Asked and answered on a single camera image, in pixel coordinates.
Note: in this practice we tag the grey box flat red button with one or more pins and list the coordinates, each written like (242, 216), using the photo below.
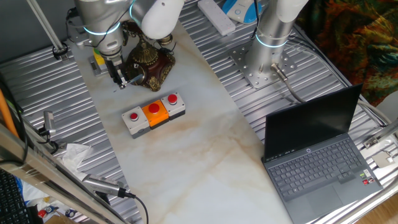
(136, 124)

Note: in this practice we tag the blue white rounded device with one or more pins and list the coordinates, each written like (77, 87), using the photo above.
(241, 11)

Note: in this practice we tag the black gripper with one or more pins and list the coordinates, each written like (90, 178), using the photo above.
(113, 63)

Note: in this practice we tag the aluminium frame beam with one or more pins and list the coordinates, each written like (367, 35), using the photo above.
(46, 174)

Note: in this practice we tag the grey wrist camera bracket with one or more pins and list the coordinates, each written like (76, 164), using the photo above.
(77, 35)

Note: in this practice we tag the orange box red mushroom button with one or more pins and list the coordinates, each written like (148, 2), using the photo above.
(157, 116)

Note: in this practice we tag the brown cardboard box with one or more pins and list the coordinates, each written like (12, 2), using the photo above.
(59, 219)

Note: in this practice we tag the white power strip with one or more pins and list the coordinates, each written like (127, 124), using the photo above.
(217, 17)

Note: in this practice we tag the dark grey laptop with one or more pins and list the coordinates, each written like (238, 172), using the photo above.
(311, 124)

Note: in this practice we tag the white round chair back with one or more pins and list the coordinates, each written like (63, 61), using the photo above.
(390, 105)

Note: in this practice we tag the antique brown rotary telephone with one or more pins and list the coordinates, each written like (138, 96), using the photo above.
(164, 40)

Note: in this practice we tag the small red blue toy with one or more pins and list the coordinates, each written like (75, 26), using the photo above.
(46, 211)

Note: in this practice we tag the white tripod pole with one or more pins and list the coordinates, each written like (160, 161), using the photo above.
(46, 28)

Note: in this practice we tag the small silver camera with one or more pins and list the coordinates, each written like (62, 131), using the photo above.
(48, 121)

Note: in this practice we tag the aluminium bar clamp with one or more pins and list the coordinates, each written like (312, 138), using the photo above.
(382, 133)

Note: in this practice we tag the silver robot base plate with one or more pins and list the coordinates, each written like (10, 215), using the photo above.
(248, 70)

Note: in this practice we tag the white crumpled tissue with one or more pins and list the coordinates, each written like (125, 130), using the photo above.
(73, 155)

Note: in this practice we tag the colourful patterned cloth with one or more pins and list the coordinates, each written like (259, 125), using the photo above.
(357, 37)

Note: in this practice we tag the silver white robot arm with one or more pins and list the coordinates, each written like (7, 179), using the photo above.
(99, 18)

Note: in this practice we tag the brown brass rotary phone base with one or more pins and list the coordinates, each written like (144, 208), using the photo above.
(155, 67)

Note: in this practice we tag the small metal plate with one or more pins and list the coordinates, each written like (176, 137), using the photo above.
(383, 159)

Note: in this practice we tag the yellow box green dome button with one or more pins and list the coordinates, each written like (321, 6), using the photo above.
(99, 59)

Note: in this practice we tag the grey box red mushroom button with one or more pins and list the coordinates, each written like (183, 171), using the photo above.
(177, 109)

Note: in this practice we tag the silver ribbed camera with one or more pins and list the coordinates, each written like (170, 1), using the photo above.
(102, 185)

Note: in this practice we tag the black keyboard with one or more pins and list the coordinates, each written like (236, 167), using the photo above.
(11, 202)

